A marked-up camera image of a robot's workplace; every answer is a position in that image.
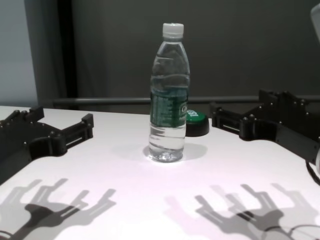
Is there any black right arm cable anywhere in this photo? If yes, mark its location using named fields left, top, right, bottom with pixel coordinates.
left=304, top=159, right=320, bottom=186

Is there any thin grey horizontal rail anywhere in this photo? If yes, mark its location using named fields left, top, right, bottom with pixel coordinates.
left=52, top=97, right=266, bottom=106

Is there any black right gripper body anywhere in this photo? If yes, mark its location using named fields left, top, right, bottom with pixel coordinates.
left=239, top=101, right=320, bottom=166

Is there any dark vertical frame post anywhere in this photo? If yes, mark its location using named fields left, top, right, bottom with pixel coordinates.
left=56, top=0, right=74, bottom=99

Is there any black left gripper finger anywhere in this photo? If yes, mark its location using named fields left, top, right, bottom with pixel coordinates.
left=4, top=106, right=45, bottom=124
left=59, top=113, right=95, bottom=151

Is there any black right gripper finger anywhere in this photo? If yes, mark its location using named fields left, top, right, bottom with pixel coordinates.
left=258, top=89, right=309, bottom=112
left=209, top=101, right=251, bottom=137

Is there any clear water bottle green label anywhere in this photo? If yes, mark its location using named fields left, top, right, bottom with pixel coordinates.
left=148, top=22, right=190, bottom=164

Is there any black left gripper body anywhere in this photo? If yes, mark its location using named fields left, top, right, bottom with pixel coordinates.
left=0, top=119, right=69, bottom=186

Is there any green push button black base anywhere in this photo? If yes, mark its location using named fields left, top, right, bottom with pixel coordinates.
left=184, top=108, right=211, bottom=137

